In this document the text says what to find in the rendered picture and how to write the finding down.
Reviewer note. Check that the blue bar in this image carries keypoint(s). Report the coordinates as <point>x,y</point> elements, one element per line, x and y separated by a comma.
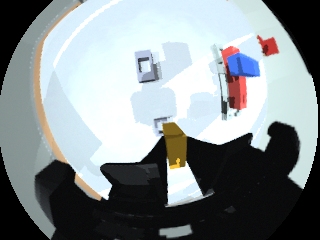
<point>241,65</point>

